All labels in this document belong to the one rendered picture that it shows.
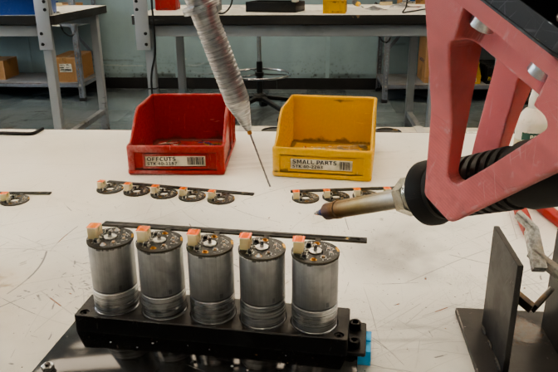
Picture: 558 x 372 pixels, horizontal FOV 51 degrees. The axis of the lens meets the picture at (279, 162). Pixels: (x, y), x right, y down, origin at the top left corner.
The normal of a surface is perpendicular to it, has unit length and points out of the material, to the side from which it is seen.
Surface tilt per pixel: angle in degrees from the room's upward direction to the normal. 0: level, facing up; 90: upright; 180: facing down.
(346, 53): 90
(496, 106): 87
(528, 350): 0
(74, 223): 0
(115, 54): 90
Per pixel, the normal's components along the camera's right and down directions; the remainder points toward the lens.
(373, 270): 0.00, -0.95
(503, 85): -0.79, 0.15
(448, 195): -0.84, 0.31
